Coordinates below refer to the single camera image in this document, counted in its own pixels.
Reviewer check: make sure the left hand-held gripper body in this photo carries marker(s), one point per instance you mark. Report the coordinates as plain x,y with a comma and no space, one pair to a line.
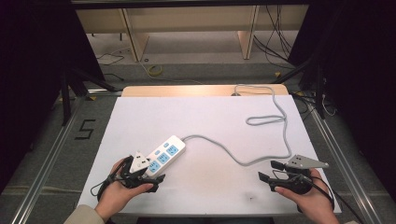
138,162

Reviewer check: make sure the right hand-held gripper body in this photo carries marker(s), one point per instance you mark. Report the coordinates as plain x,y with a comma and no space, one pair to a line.
295,183

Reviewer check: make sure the white power strip blue sockets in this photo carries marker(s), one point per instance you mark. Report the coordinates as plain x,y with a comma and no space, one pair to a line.
165,154

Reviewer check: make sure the person's right hand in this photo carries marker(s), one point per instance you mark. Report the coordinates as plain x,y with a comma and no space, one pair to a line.
314,205

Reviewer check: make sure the person's left hand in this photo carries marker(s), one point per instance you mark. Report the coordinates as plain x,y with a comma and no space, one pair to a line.
115,194

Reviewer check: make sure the white board table cover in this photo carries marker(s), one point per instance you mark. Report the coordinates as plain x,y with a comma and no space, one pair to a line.
205,118

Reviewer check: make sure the yellow tape roll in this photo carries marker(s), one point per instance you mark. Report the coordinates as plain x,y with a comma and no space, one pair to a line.
154,70

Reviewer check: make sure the black metal stand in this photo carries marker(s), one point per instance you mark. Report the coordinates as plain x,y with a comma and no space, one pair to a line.
311,74
79,84

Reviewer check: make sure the dark curtain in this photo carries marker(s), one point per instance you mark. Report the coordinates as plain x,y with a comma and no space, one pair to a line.
31,77
364,77

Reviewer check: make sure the aluminium rail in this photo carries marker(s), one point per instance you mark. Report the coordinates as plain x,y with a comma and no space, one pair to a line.
46,161
345,168

